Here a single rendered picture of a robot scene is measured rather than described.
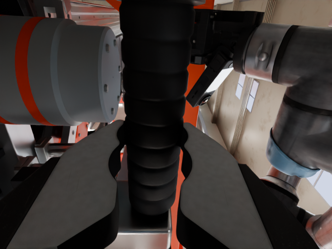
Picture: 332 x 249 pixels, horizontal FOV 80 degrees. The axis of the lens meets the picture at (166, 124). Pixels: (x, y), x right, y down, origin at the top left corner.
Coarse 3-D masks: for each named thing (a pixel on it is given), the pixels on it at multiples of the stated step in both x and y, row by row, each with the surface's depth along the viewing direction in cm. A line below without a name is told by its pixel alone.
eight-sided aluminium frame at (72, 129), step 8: (40, 0) 43; (48, 0) 43; (56, 0) 43; (64, 0) 43; (40, 8) 43; (48, 8) 44; (56, 8) 43; (64, 8) 44; (40, 16) 44; (48, 16) 46; (64, 16) 44; (48, 128) 48; (56, 128) 50; (64, 128) 49; (72, 128) 50; (48, 136) 48; (56, 136) 51; (64, 136) 48; (72, 136) 50
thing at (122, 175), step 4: (124, 148) 30; (124, 152) 29; (124, 156) 29; (124, 160) 28; (124, 164) 27; (124, 168) 26; (120, 172) 26; (124, 172) 26; (120, 176) 25; (124, 176) 25
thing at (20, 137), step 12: (0, 132) 29; (12, 132) 30; (24, 132) 32; (0, 144) 30; (12, 144) 30; (24, 144) 32; (12, 156) 31; (24, 156) 32; (36, 156) 36; (0, 168) 32; (12, 168) 32; (0, 180) 33
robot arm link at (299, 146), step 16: (288, 112) 26; (304, 112) 24; (320, 112) 24; (272, 128) 30; (288, 128) 27; (304, 128) 25; (320, 128) 24; (272, 144) 30; (288, 144) 27; (304, 144) 26; (320, 144) 25; (272, 160) 30; (288, 160) 28; (304, 160) 27; (320, 160) 25; (304, 176) 28
